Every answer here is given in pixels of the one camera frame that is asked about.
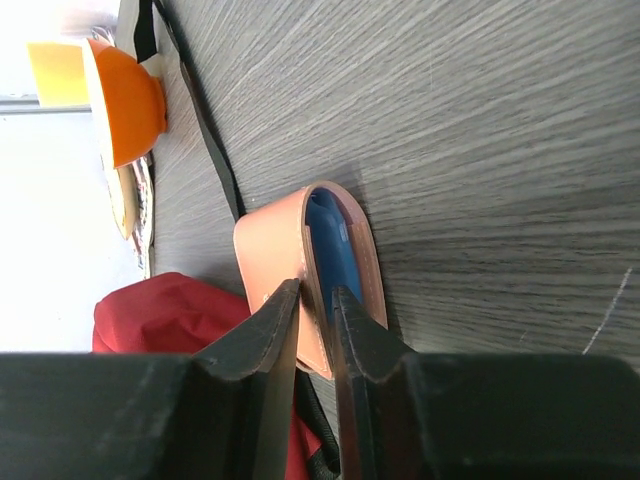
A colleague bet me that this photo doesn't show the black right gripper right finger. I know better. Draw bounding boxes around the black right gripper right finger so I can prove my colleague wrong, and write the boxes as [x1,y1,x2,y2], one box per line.
[333,287,639,479]

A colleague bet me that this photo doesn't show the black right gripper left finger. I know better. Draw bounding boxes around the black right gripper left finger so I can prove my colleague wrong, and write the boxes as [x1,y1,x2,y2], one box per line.
[1,279,299,479]

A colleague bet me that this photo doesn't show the patterned cloth placemat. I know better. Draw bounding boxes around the patterned cloth placemat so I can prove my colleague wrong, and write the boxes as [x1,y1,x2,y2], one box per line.
[89,24,156,281]

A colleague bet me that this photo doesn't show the yellow bird plate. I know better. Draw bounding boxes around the yellow bird plate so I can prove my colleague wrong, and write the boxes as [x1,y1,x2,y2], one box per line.
[101,157,139,240]

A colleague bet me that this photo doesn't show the orange white bowl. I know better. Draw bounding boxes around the orange white bowl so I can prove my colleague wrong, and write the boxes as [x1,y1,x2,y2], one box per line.
[82,39,167,168]

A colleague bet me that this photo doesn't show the yellow mug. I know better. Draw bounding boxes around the yellow mug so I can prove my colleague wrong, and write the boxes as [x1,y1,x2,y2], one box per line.
[26,42,89,108]

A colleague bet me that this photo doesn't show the red student backpack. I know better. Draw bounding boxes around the red student backpack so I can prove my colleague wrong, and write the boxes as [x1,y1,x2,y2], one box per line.
[91,0,344,480]

